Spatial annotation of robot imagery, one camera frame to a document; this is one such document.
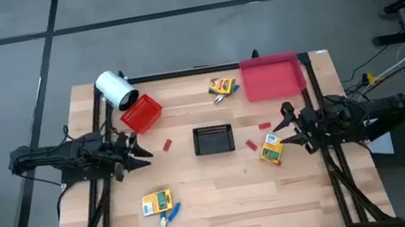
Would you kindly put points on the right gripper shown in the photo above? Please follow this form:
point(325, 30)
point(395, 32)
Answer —
point(309, 126)

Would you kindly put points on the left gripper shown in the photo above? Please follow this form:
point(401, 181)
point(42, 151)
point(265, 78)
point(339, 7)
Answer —
point(120, 154)

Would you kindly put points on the yellow green crayon box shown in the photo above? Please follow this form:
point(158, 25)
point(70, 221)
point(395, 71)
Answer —
point(156, 203)
point(222, 85)
point(271, 150)

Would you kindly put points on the pink red plastic tray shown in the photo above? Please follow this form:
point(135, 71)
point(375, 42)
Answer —
point(270, 77)

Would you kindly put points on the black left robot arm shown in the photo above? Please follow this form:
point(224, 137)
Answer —
point(49, 157)

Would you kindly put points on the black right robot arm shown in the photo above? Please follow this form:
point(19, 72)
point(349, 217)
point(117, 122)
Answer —
point(371, 110)

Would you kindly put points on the red plastic basket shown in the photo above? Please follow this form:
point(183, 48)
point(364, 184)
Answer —
point(141, 115)

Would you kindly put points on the black plastic basket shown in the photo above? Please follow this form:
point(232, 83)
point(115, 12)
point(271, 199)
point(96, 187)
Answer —
point(213, 140)

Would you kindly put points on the white paper sheet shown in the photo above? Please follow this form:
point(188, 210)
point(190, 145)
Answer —
point(383, 145)

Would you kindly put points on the black desk foot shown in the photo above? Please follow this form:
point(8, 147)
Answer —
point(388, 39)

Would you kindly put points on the person's shoe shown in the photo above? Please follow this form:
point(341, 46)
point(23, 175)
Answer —
point(395, 8)

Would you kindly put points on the black aluminium table frame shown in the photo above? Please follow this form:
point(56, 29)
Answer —
point(195, 71)

